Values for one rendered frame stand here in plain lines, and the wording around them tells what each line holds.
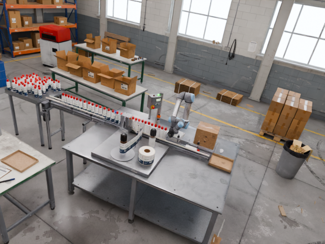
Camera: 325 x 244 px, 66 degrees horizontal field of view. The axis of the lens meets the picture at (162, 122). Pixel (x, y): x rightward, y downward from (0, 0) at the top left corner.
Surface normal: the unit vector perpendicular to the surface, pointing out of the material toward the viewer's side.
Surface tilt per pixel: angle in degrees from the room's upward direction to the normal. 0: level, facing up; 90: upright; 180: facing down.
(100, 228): 0
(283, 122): 92
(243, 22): 90
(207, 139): 90
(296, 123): 88
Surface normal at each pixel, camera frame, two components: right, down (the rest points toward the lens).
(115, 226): 0.14, -0.86
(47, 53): -0.33, 0.43
